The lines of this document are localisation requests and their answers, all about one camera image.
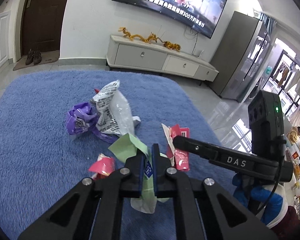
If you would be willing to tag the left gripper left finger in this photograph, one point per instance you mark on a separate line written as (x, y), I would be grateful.
(90, 210)

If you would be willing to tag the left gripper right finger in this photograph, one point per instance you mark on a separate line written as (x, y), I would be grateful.
(202, 208)

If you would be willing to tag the white TV cabinet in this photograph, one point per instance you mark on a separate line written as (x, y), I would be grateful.
(124, 53)

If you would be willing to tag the grey refrigerator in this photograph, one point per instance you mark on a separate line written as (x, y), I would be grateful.
(239, 56)

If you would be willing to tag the wall-mounted television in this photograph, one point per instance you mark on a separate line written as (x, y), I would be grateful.
(172, 2)

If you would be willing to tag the dark brown door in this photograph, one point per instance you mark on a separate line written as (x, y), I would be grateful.
(41, 25)

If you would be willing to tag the green paper wrapper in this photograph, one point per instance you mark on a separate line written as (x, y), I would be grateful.
(138, 186)

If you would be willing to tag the black camera box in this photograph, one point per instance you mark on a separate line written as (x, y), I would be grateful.
(266, 125)

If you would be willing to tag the pink small wrapper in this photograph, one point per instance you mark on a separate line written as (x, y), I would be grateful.
(103, 167)

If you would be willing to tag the white printed plastic bag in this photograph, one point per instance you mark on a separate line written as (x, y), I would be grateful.
(114, 112)

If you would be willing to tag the pink red wrapper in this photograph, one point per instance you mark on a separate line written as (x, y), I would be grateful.
(176, 151)

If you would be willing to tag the golden dragon ornament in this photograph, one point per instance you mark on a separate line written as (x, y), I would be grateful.
(151, 38)

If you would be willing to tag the pair of brown shoes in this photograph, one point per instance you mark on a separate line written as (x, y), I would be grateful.
(33, 56)

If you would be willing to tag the purple crumpled wrapper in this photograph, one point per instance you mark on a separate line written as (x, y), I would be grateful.
(82, 118)

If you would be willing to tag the seated person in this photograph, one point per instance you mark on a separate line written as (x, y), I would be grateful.
(293, 134)

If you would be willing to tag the blue shaggy rug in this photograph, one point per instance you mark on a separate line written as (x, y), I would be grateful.
(40, 163)

